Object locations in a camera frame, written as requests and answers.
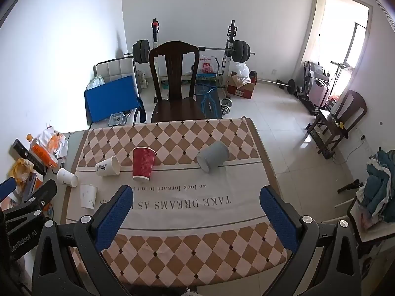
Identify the white padded chair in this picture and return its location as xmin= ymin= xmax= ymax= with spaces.
xmin=94 ymin=58 xmax=142 ymax=124

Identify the cardboard box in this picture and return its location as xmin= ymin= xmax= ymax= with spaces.
xmin=227 ymin=73 xmax=257 ymax=100

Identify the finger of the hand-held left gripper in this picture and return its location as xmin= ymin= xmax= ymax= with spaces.
xmin=0 ymin=177 xmax=16 ymax=203
xmin=12 ymin=179 xmax=58 ymax=218

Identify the black handheld tool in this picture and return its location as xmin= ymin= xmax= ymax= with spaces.
xmin=337 ymin=179 xmax=365 ymax=194

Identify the orange drink bottle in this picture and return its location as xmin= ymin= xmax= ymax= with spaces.
xmin=26 ymin=133 xmax=59 ymax=169

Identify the blue strap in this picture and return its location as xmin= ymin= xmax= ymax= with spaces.
xmin=134 ymin=98 xmax=146 ymax=123

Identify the white paper cup faint sketch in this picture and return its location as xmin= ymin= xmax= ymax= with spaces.
xmin=80 ymin=184 xmax=97 ymax=209

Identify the white paper cup dark print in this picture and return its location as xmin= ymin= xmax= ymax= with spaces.
xmin=95 ymin=156 xmax=121 ymax=177

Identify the folded metal exercise frame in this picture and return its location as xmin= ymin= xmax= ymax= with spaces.
xmin=298 ymin=59 xmax=352 ymax=113

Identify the plain white paper cup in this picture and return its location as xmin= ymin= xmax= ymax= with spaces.
xmin=56 ymin=168 xmax=78 ymax=188

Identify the checkered printed tablecloth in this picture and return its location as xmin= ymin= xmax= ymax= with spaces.
xmin=63 ymin=116 xmax=289 ymax=287

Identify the barbell with black plates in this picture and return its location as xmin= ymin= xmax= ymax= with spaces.
xmin=133 ymin=39 xmax=256 ymax=65

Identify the long black box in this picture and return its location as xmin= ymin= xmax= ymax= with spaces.
xmin=12 ymin=139 xmax=47 ymax=175

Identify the red and white plastic bag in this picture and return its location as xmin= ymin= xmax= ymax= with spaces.
xmin=197 ymin=55 xmax=217 ymax=74

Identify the weight bench rack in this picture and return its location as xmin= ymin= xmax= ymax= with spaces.
xmin=150 ymin=19 xmax=239 ymax=103

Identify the small barbell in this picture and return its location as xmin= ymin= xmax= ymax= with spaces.
xmin=256 ymin=78 xmax=297 ymax=95

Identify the red ribbed paper cup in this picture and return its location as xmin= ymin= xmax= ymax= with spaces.
xmin=132 ymin=147 xmax=156 ymax=182

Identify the brown wooden chair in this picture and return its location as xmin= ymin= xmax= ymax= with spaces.
xmin=307 ymin=90 xmax=368 ymax=160

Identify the clear plastic bag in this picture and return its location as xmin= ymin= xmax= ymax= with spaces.
xmin=89 ymin=75 xmax=106 ymax=91

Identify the blue exercise board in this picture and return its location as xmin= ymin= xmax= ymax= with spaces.
xmin=194 ymin=82 xmax=223 ymax=120

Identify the dark wooden chair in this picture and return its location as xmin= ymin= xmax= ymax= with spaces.
xmin=148 ymin=41 xmax=207 ymax=123

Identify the crumpled white wrapper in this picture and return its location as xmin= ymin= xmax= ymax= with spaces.
xmin=37 ymin=126 xmax=69 ymax=160

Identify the grey cup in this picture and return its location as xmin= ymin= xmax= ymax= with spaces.
xmin=197 ymin=141 xmax=230 ymax=172

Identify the pile of teal clothes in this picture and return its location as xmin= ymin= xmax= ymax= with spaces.
xmin=364 ymin=149 xmax=395 ymax=216

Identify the yellow snack packet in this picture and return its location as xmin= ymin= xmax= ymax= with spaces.
xmin=11 ymin=158 xmax=35 ymax=189

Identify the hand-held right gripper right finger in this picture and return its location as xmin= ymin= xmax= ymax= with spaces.
xmin=260 ymin=186 xmax=361 ymax=296

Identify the pink case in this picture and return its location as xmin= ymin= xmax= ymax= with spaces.
xmin=310 ymin=79 xmax=329 ymax=107

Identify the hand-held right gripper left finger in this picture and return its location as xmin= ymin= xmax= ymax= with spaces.
xmin=32 ymin=185 xmax=134 ymax=296

